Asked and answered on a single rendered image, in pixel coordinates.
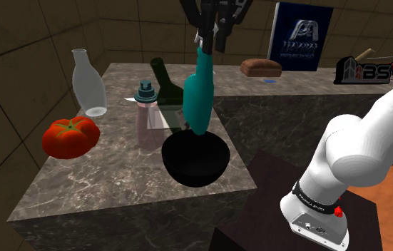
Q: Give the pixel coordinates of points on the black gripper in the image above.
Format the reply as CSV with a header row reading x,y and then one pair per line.
x,y
224,8

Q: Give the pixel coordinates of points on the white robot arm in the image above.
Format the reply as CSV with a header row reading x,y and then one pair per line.
x,y
356,153

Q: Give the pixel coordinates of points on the brown bread loaf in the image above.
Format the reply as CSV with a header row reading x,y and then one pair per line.
x,y
261,67

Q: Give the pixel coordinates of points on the dark green wine bottle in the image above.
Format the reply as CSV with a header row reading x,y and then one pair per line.
x,y
164,81

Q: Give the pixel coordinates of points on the small blue flat thing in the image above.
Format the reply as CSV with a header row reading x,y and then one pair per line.
x,y
271,81

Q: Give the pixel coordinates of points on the blue book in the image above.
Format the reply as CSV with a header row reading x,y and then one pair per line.
x,y
300,34

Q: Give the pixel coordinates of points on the pink spray bottle teal cap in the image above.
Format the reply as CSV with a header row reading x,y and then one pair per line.
x,y
145,128

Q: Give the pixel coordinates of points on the black bowl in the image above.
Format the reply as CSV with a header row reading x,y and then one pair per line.
x,y
196,163

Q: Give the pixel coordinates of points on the clear glass bottle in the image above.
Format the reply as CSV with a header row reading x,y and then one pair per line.
x,y
88,87

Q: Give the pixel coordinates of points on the black lettered sign figure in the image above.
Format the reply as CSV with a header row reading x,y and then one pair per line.
x,y
363,73

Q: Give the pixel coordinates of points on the red tomato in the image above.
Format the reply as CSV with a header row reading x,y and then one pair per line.
x,y
71,139

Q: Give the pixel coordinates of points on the dark robot stand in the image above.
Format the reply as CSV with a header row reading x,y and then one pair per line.
x,y
262,208

